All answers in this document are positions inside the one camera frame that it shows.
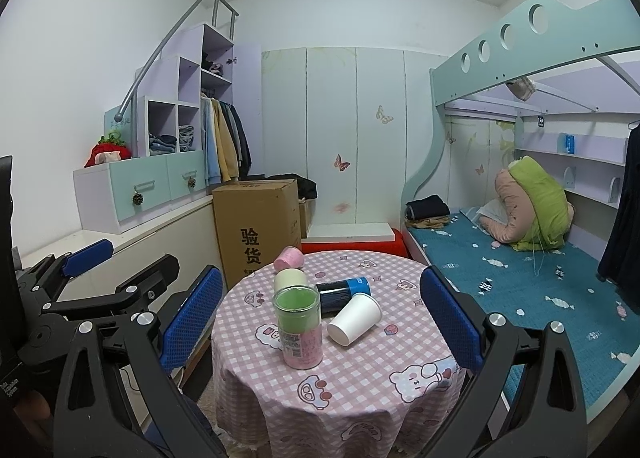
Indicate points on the black cloth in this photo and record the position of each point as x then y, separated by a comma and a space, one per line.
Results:
305, 186

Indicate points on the green and pink quilt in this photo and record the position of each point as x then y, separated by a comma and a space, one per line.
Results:
542, 203

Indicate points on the pink butterfly sticker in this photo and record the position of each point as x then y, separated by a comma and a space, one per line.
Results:
341, 162

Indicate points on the white low cabinet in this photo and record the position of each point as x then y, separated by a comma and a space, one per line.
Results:
125, 248

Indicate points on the yellow hanging jacket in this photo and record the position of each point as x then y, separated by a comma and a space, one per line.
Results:
229, 143

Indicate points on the grey metal handrail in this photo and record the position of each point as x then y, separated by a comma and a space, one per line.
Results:
165, 43

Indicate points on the yellow butterfly sticker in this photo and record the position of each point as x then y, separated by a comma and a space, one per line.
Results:
384, 114

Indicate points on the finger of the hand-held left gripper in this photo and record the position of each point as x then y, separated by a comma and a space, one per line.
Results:
132, 283
87, 252

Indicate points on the pink checkered tablecloth round table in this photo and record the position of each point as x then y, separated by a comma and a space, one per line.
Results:
350, 388

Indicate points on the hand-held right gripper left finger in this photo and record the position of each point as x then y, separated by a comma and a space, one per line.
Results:
192, 320

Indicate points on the clothes on shelf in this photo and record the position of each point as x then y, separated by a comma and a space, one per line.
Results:
215, 66

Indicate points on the red strawberry plush toy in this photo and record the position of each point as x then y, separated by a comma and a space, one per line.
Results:
107, 151

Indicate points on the blue printed bed sheet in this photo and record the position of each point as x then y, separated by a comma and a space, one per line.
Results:
525, 288

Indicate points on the dark hanging garment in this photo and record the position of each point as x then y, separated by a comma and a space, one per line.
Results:
622, 218

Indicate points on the black folded clothes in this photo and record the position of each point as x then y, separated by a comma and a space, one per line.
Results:
426, 207

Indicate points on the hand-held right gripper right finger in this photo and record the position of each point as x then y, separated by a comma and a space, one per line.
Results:
450, 323

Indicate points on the folded jeans stack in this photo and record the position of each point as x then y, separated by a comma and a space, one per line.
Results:
186, 137
162, 143

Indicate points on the white board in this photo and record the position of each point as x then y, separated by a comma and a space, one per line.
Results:
345, 230

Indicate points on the white wardrobe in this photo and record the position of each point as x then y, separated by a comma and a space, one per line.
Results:
350, 138

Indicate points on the dark blue can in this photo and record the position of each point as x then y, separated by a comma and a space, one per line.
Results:
340, 290

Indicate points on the small blue box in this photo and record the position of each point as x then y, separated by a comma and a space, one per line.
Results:
570, 143

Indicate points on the teal bunk bed frame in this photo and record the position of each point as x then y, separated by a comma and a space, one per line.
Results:
500, 53

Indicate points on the large cardboard box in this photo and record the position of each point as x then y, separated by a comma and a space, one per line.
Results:
257, 228

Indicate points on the purple stair cabinet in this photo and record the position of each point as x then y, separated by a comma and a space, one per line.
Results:
150, 188

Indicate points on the white pillow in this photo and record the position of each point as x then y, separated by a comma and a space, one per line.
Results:
482, 215

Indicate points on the cream cup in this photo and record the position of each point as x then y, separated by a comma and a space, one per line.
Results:
290, 279

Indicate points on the tan folded garment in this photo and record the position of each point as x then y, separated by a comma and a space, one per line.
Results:
430, 223

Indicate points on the light blue hanging shirt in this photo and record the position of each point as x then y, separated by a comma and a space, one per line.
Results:
212, 143

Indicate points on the dark hanging jacket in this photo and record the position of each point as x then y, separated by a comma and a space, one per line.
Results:
242, 138

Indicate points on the white paper cup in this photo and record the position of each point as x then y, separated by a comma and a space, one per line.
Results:
354, 320

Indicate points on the pink cup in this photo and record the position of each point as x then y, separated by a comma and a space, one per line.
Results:
289, 258

